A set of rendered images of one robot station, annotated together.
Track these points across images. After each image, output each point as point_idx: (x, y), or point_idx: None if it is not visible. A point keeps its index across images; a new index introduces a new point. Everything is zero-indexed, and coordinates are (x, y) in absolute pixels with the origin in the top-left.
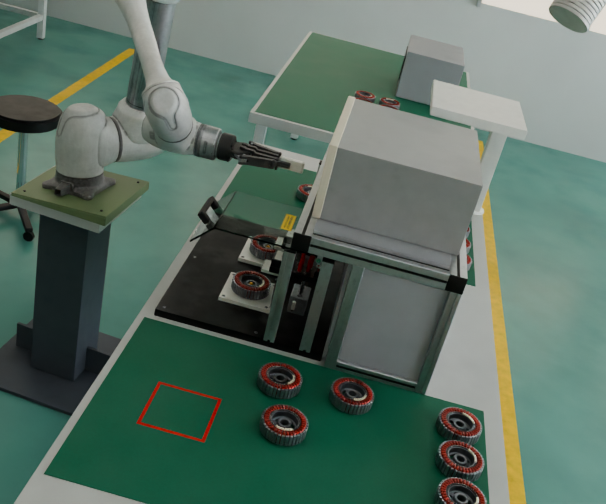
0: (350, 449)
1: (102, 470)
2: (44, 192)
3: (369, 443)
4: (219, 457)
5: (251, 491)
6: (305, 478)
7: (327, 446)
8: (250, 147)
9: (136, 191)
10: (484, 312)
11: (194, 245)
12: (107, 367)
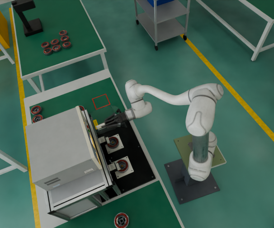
0: None
1: (102, 83)
2: None
3: None
4: (87, 98)
5: (77, 96)
6: (70, 105)
7: None
8: (115, 120)
9: (184, 162)
10: (41, 211)
11: (146, 156)
12: (121, 99)
